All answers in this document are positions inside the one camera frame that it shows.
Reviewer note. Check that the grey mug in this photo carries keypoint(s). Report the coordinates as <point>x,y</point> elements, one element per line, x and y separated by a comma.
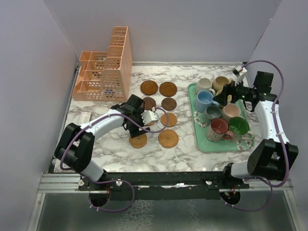
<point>211,113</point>

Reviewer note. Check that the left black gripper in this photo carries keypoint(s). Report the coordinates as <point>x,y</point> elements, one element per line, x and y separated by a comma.
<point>133,131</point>

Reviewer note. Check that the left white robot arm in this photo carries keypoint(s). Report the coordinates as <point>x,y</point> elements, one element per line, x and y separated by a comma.
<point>76,144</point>

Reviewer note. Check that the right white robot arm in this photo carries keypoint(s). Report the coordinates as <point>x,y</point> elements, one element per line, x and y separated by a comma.
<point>274,156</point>

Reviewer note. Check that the dark walnut coaster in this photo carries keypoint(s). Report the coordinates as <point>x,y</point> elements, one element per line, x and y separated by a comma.
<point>169,104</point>

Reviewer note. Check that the dark brown wooden coaster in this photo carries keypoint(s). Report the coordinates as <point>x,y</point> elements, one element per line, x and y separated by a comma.
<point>149,103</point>

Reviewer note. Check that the peach mesh file organizer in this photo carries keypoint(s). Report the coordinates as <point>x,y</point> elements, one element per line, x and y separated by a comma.
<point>105,76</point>

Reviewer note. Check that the light blue mug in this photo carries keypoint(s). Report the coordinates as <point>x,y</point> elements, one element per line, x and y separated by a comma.
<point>204,100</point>

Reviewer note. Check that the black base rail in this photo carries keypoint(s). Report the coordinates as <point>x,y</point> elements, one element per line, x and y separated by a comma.
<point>162,185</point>

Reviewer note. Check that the woven rattan coaster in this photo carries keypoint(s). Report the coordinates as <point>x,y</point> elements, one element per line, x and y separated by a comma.
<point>168,138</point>
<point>138,142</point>

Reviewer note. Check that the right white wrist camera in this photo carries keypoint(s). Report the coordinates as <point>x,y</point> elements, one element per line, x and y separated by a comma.
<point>240,72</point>

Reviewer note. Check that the small silver card box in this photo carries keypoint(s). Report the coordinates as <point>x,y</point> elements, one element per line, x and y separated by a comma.
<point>84,118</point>

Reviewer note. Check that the light wooden coaster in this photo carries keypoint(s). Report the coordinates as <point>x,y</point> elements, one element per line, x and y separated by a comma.
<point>169,119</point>
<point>150,124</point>

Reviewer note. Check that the brown ringed wooden coaster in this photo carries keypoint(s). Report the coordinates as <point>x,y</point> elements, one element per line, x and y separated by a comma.
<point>149,87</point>

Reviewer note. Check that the beige speckled mug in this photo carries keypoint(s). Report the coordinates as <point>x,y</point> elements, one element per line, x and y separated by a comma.
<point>219,82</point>

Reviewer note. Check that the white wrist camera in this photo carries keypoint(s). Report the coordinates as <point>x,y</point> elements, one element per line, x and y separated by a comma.
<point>149,116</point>
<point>240,72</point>

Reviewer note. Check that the green mug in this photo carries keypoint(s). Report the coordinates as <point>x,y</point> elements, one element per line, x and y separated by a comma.
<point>240,129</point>

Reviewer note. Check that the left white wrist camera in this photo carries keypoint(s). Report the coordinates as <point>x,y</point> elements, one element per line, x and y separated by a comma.
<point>149,116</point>

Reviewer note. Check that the white cream mug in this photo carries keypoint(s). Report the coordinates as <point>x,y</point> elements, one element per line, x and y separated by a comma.
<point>205,84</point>

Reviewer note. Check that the light wooden front coaster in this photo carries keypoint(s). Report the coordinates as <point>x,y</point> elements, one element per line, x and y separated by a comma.
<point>169,119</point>

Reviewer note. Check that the red pink mug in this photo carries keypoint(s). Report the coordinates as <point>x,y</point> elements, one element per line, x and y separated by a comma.
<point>219,130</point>

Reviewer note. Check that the mint green tray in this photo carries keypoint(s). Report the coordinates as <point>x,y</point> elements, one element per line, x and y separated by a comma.
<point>200,129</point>

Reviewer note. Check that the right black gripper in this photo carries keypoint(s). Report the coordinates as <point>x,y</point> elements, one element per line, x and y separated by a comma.
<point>229,89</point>

